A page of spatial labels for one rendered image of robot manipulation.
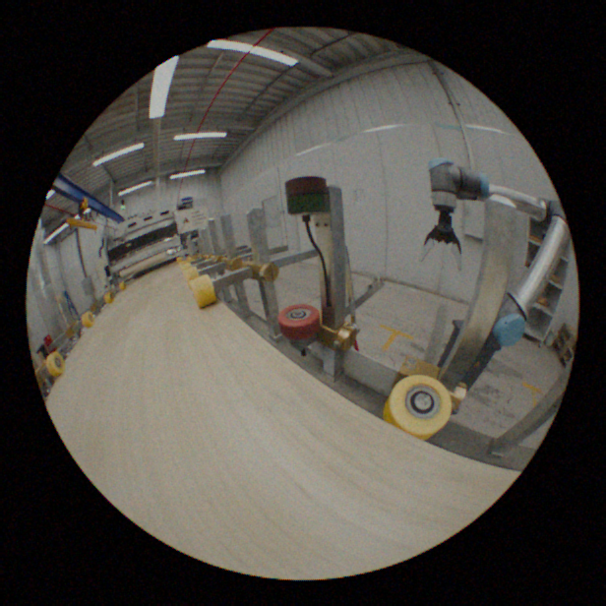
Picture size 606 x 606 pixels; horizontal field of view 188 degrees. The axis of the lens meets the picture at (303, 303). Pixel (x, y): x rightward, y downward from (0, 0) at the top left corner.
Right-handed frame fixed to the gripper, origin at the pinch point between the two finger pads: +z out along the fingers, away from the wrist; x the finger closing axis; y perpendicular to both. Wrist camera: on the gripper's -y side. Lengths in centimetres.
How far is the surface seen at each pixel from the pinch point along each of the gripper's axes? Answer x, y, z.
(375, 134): 108, 224, -178
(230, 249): 65, -41, -7
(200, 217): 268, -17, -50
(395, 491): -7, -59, 4
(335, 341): 13.5, -41.8, 8.6
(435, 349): -4.7, -30.5, 9.8
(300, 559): -7, -68, 4
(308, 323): 16.5, -45.9, 3.2
